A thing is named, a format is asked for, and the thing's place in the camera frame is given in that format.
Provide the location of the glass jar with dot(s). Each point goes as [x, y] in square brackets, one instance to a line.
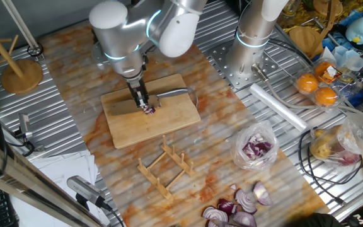
[290, 8]

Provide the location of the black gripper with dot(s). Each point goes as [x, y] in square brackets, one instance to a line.
[135, 85]

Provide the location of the clear plastic fruit container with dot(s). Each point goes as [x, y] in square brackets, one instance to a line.
[345, 88]

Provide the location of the wooden cutting board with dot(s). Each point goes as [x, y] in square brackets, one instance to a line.
[137, 132]

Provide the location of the orange fruit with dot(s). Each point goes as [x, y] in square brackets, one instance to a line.
[321, 67]
[307, 82]
[324, 96]

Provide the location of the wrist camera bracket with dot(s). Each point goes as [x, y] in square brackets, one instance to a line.
[98, 58]

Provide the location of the white plastic wrap roll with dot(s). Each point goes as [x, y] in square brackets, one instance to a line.
[279, 107]

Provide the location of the wooden mug tree stand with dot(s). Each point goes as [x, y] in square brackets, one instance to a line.
[22, 77]

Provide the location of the pale tripod leg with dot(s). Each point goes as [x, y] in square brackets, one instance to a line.
[22, 26]

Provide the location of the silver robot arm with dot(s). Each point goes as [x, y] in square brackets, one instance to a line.
[118, 41]

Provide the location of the red onion wedge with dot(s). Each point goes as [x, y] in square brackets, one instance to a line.
[214, 214]
[227, 206]
[214, 224]
[244, 219]
[261, 194]
[246, 201]

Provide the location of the black printed box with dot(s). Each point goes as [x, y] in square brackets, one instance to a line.
[358, 219]

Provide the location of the white paper stack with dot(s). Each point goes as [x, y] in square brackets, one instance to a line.
[65, 170]

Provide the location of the wooden peg rack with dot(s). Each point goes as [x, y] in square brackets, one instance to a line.
[184, 165]

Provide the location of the plastic bag of potatoes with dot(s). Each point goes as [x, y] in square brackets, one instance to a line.
[326, 148]

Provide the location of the steel cleaver knife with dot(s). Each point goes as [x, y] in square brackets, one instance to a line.
[121, 107]

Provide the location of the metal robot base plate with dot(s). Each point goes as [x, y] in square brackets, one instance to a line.
[232, 75]

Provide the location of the metal frame beam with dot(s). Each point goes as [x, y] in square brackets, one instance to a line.
[27, 186]

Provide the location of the plastic bag of chopped onion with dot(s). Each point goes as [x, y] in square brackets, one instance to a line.
[255, 148]

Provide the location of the round wooden stand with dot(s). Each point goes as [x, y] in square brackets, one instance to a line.
[304, 39]

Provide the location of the orange marbled table mat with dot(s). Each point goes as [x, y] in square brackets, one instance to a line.
[74, 79]

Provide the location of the blue bird toy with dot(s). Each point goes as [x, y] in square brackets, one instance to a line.
[359, 30]

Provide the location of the silver depth camera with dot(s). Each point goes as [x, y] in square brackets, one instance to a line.
[84, 188]

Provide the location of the clear plastic measuring cup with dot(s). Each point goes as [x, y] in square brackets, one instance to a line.
[351, 61]

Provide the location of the small red onion piece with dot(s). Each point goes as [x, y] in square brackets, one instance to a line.
[233, 187]

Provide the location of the grey camera on clamp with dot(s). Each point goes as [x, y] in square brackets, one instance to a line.
[25, 123]

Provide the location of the red onion chunk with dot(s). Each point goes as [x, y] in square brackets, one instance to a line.
[150, 111]

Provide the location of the clear plastic bag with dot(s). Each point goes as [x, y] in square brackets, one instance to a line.
[358, 135]

